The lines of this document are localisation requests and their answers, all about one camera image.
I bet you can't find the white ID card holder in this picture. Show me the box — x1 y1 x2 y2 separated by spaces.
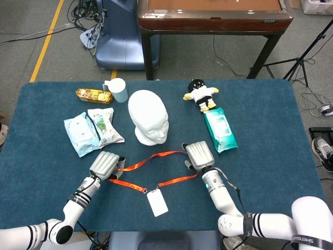
146 189 169 218

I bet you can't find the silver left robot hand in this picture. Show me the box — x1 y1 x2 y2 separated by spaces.
89 151 126 181

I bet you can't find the black tripod stand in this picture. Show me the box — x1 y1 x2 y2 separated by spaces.
262 18 333 88

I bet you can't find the white foam mannequin head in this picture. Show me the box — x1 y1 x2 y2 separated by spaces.
127 90 170 146

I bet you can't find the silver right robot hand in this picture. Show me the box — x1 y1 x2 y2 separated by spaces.
182 141 215 171

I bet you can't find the white basket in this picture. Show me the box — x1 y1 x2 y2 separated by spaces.
300 0 333 15

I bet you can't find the white box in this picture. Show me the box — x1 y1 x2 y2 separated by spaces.
62 231 97 250

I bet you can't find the tangled black cable bundle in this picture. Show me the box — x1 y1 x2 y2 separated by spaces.
67 0 109 57

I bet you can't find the white snack bag red seal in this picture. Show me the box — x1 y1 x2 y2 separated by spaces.
87 107 125 149

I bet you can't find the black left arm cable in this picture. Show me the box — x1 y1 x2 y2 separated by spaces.
74 178 110 250

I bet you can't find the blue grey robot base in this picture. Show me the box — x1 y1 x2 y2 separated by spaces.
95 0 161 71

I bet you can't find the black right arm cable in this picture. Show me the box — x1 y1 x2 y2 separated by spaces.
215 168 248 217

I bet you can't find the thin black floor cable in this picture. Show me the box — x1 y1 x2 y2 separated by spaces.
212 35 252 79

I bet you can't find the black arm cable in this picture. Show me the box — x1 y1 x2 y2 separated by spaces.
215 168 248 217
74 178 110 250

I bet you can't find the black and white plush toy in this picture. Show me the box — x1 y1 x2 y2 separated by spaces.
183 79 220 113

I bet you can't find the green wet wipes pack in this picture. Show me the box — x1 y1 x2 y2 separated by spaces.
203 107 239 154

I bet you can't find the long black floor cable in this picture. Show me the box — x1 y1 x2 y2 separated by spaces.
0 22 78 46

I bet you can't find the grey sneaker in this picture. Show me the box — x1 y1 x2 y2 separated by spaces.
311 137 333 172

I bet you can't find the brown mahjong table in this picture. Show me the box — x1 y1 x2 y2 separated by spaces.
137 0 294 81

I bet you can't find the beige sandal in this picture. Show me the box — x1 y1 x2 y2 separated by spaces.
0 124 10 146

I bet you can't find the orange lanyard with metal clips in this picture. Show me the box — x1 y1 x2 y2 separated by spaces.
108 150 200 195

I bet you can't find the gold biscuit packet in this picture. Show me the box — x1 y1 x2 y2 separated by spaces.
75 87 114 105

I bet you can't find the white power strip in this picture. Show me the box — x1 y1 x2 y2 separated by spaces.
79 23 105 49

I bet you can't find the pale blue mug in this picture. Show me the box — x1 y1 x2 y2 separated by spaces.
103 77 129 104

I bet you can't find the white adapter with cables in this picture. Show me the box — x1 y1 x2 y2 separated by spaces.
301 93 333 118

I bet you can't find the light blue wet wipes pack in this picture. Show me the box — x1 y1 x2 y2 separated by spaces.
63 111 101 158

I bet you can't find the blue grey robot torso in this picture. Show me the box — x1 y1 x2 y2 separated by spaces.
108 230 222 250

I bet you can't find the black floor pedal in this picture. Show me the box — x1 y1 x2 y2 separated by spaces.
309 127 333 143

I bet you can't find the blue carpet table cover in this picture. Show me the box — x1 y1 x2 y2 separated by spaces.
0 79 327 232

